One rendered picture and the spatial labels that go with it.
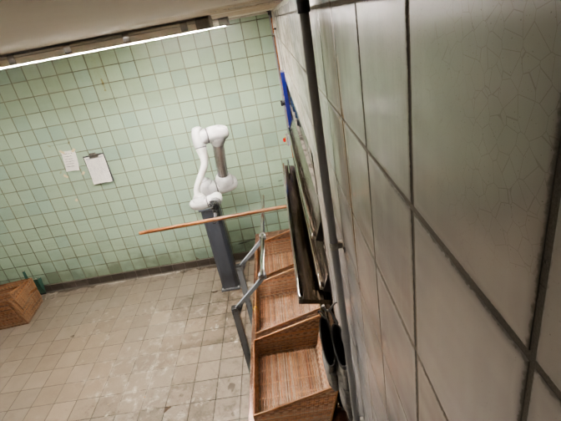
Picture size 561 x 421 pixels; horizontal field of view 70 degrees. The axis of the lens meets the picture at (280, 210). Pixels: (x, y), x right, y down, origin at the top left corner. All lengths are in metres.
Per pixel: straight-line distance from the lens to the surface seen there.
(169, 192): 4.58
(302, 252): 2.13
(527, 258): 0.19
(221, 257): 4.21
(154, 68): 4.26
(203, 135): 3.52
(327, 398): 2.28
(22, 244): 5.53
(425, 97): 0.27
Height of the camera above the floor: 2.55
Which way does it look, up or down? 26 degrees down
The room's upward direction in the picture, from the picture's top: 11 degrees counter-clockwise
